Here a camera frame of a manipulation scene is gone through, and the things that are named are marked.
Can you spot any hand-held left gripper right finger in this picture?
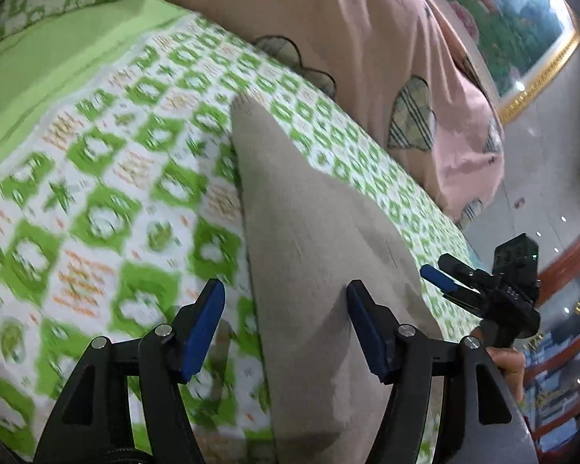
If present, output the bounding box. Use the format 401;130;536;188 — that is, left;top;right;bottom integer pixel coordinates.
346;279;537;464

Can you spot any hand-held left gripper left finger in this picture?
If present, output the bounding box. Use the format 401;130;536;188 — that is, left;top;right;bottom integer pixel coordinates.
33;279;226;464

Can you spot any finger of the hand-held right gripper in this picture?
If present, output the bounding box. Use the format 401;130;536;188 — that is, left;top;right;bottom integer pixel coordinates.
438;253;495;292
420;264;485;308

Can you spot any beige knit sweater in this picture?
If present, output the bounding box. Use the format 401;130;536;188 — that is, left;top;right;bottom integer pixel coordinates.
229;94;445;464

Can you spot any person's right hand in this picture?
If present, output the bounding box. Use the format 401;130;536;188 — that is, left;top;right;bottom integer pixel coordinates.
470;326;527;403

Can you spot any wooden glass cabinet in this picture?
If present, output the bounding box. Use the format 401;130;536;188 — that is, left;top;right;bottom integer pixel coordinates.
522;217;580;464

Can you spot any green checked bed sheet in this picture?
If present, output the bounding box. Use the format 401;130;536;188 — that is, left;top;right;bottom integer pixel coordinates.
0;0;479;464

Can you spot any pink quilt with plaid hearts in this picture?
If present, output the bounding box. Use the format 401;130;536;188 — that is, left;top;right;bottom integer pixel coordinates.
135;0;506;230

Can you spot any gold framed wall painting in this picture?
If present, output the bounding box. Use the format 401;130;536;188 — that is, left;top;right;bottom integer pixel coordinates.
411;0;580;124

